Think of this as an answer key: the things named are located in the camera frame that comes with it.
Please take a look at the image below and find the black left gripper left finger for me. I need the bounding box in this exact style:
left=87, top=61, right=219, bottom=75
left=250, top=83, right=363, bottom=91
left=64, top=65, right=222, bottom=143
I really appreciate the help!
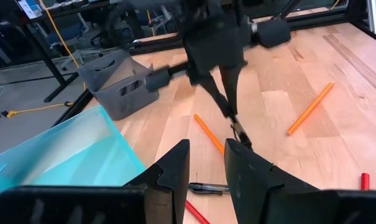
left=0, top=139, right=191, bottom=224

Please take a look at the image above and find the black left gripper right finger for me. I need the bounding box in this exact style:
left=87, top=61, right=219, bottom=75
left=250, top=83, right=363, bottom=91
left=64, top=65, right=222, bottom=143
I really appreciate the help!
left=224, top=138, right=376, bottom=224

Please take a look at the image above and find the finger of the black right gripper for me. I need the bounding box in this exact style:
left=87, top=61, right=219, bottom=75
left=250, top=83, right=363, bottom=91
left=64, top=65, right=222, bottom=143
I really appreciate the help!
left=219, top=65, right=239, bottom=116
left=201, top=76, right=234, bottom=119

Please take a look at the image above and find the orange pencil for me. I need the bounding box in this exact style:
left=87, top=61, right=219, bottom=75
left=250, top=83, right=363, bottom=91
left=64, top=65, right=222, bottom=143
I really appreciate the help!
left=193, top=114, right=225, bottom=156
left=287, top=82, right=336, bottom=136

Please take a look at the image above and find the black pen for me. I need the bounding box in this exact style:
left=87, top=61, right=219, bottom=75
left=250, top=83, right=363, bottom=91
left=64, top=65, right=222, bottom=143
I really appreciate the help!
left=188, top=182, right=231, bottom=196

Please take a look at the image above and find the red pencil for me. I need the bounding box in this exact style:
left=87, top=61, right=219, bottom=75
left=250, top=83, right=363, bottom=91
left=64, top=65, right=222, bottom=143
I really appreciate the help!
left=185, top=200, right=211, bottom=224
left=360, top=172, right=370, bottom=191

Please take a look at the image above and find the teal translucent plastic bin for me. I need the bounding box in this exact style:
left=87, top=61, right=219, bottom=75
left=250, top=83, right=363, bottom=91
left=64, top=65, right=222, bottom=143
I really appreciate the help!
left=0, top=105, right=147, bottom=206

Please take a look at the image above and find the grey plastic bin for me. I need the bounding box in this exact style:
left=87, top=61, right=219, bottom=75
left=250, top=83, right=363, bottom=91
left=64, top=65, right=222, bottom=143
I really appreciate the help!
left=78, top=49, right=160, bottom=121

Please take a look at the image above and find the blue office chair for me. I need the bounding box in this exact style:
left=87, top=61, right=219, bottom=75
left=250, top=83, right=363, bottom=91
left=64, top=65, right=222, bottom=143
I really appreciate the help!
left=46, top=14, right=103, bottom=71

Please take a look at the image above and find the silver aluminium extrusion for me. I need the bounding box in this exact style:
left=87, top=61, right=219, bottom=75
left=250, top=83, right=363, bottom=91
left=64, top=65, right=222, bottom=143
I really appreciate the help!
left=366, top=0, right=376, bottom=34

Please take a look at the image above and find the white and blue box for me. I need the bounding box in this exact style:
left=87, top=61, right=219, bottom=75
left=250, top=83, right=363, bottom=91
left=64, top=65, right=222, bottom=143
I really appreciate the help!
left=18, top=0, right=43, bottom=19

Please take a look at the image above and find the black table frame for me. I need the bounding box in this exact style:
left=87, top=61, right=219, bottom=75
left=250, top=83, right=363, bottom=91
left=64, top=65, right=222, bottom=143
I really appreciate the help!
left=52, top=0, right=376, bottom=127

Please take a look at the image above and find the yellow floor cable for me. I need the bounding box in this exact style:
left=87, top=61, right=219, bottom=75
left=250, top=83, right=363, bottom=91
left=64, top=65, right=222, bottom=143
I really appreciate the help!
left=1, top=101, right=74, bottom=119

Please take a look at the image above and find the black desk frame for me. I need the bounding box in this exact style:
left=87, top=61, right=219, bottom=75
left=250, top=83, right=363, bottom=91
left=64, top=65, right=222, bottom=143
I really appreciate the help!
left=16, top=21, right=80, bottom=103

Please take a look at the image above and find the yellow hanging cable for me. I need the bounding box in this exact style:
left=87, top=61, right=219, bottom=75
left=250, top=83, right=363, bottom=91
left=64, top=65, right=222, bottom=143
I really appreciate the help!
left=38, top=0, right=86, bottom=91

